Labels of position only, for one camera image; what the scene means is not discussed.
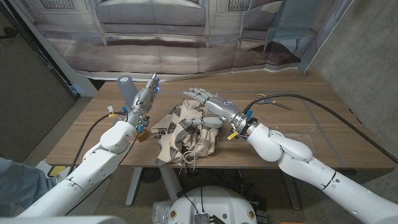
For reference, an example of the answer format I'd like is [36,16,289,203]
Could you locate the person in blue jeans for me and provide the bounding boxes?
[0,157,50,215]

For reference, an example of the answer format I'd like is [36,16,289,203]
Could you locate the white table leg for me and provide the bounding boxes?
[125,167,143,208]
[159,167,184,203]

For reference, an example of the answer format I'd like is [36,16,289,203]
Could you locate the clear plastic clamshell container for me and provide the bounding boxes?
[284,133,314,151]

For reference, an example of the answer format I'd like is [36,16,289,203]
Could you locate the grey table leg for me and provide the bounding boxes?
[281,169,302,211]

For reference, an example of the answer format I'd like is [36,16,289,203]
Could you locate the printed sofa room backdrop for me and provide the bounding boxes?
[18,0,355,82]

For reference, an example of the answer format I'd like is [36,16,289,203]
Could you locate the clear plastic packaging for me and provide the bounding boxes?
[152,200,172,223]

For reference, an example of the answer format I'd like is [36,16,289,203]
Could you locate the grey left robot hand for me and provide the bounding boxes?
[126,73,160,127]

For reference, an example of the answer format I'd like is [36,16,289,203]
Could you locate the grey cylindrical cup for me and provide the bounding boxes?
[116,75,139,108]

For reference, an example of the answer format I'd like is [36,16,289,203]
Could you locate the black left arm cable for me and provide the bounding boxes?
[67,111,128,177]

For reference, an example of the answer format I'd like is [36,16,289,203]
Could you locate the cream plaid fringed scarf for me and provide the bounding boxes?
[150,98,223,171]

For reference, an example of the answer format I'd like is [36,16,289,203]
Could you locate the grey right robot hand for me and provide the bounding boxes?
[182,87,243,129]

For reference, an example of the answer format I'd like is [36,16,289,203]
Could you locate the small wooden block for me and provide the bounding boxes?
[136,129,150,143]

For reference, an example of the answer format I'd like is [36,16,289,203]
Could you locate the yellow-handled scissors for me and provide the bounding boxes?
[256,93,293,111]

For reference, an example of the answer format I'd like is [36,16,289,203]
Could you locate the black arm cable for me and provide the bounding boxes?
[67,111,128,177]
[244,93,398,164]

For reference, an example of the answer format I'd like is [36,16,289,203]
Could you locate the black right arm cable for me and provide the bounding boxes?
[244,93,398,164]

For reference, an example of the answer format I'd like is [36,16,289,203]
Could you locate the yellow floor object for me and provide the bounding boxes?
[48,166,65,177]

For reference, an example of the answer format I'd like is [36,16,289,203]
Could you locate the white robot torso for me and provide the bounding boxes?
[167,185,258,224]

